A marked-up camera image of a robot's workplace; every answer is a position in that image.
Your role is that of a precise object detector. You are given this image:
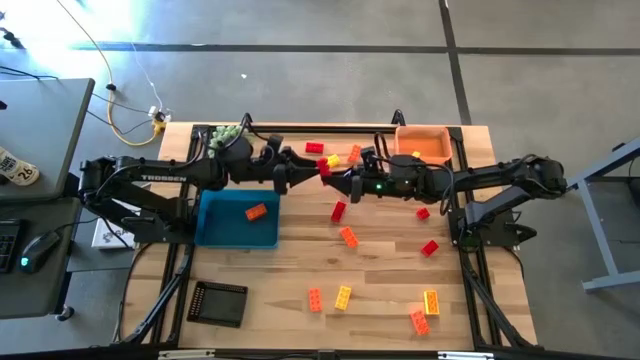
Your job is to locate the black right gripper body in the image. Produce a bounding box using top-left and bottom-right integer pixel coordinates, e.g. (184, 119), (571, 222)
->
(363, 155), (404, 195)

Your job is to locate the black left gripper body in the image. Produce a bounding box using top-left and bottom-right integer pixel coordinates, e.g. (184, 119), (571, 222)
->
(249, 149), (289, 182)

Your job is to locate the green artificial plant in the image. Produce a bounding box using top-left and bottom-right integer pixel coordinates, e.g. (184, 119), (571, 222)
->
(207, 124), (256, 159)

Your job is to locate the translucent orange plastic bin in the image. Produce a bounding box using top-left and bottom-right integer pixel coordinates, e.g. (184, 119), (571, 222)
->
(393, 125), (454, 166)

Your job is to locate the blue plastic bin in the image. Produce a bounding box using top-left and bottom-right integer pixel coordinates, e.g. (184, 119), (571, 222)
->
(193, 188), (281, 250)

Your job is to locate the white power adapter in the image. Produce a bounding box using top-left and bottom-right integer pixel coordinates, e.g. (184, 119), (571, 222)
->
(147, 104), (172, 124)

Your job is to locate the black perforated tray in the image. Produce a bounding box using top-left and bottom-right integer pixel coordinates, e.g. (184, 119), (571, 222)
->
(186, 280), (249, 329)

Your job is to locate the white booklet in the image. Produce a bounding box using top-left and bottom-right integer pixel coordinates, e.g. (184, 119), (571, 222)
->
(91, 197), (151, 250)

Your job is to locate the black computer mouse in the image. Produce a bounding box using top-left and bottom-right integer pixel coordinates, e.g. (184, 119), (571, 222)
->
(18, 230), (62, 275)

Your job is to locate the white printed bag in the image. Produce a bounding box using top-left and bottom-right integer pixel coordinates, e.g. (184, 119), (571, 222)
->
(0, 146), (41, 188)

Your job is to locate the dark grey desk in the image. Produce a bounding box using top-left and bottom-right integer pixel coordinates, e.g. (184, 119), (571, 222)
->
(0, 197), (84, 321)

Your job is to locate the black keyboard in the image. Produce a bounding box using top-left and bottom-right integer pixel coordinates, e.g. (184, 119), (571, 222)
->
(0, 218), (22, 275)

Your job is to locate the black aluminium table frame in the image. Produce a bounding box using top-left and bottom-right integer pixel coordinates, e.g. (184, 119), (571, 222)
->
(112, 122), (540, 359)

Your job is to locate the yellow extension cable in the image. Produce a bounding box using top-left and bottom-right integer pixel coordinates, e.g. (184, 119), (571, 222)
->
(54, 0), (169, 148)

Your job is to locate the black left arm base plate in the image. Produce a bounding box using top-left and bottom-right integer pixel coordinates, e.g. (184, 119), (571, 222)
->
(122, 197), (197, 245)

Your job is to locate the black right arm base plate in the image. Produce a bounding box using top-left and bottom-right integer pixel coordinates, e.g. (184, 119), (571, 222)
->
(448, 207), (539, 250)

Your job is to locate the blue-grey table frame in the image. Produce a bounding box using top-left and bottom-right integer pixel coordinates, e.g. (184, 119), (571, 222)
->
(566, 137), (640, 294)

